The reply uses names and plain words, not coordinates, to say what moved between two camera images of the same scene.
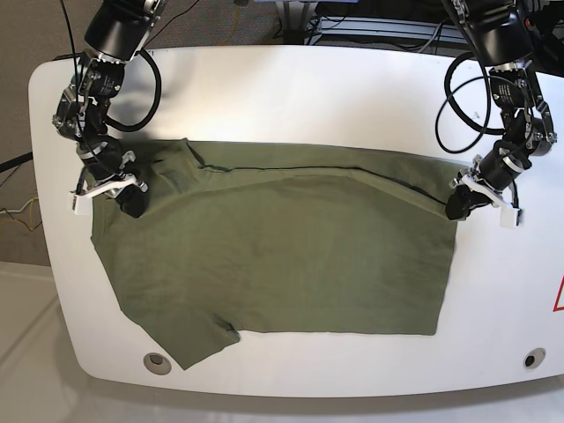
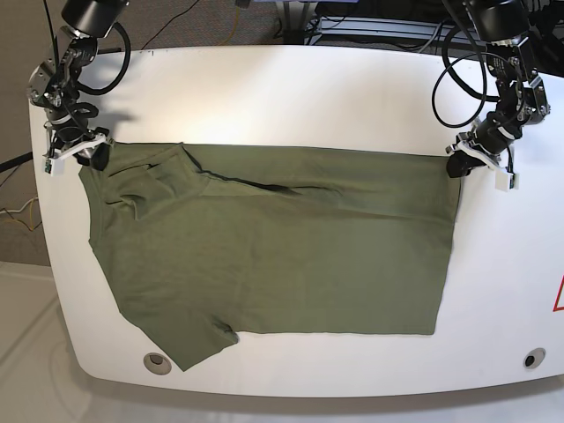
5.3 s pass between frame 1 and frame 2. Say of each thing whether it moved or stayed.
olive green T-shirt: stayed
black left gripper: moved
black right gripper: moved
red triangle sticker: stayed
